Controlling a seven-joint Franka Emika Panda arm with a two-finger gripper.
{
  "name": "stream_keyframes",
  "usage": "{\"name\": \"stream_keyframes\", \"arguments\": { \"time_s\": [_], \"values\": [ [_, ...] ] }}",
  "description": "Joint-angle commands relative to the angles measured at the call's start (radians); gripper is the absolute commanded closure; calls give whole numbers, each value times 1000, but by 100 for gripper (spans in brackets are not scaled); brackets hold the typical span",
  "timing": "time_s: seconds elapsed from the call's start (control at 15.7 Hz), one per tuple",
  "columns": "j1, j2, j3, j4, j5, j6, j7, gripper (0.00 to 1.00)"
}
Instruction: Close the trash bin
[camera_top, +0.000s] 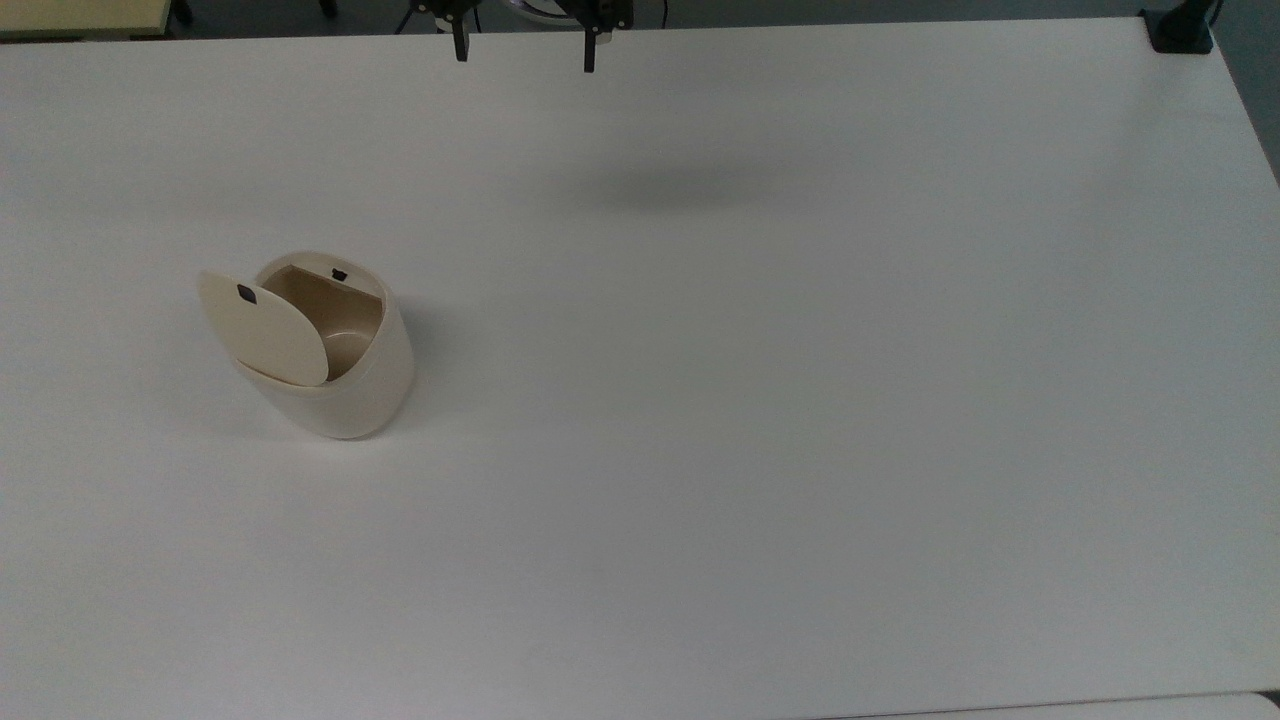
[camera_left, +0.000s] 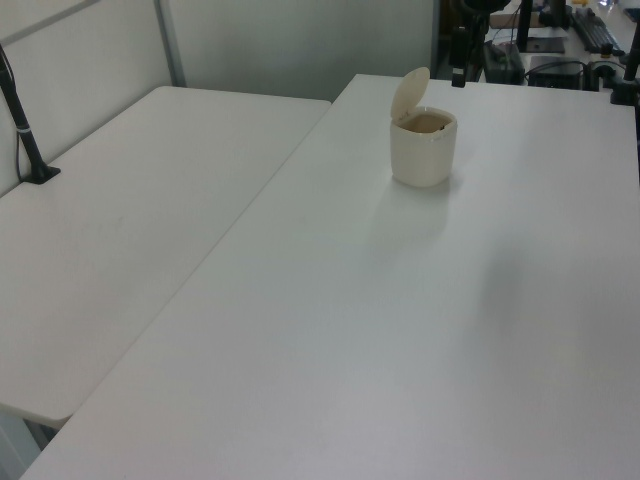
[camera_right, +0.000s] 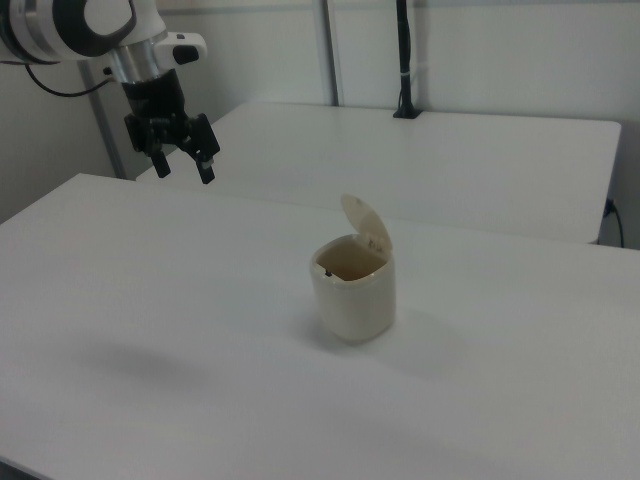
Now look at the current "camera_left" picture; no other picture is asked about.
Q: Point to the black and green equipment case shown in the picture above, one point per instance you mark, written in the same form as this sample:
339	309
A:
502	62

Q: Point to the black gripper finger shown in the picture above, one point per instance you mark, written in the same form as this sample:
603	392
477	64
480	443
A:
458	81

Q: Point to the black clamp mount pole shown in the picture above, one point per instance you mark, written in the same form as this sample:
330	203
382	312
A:
627	85

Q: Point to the black monitor stand pole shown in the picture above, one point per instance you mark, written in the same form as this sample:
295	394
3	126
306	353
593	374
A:
525	22

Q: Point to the cream plastic lidded trash bin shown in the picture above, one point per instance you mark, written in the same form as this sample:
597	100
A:
424	155

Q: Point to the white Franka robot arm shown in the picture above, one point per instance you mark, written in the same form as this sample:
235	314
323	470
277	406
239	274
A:
481	9

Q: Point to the black electronics box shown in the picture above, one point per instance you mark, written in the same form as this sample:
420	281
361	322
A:
555	72

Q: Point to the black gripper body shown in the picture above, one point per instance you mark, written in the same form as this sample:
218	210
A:
459	50

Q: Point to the white folding side table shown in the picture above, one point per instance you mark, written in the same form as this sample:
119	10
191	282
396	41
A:
120	230

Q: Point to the grey metal partition post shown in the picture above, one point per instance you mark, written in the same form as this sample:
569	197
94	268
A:
171	45

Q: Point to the black camera pole with clamp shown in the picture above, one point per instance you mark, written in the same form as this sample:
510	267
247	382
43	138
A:
25	135

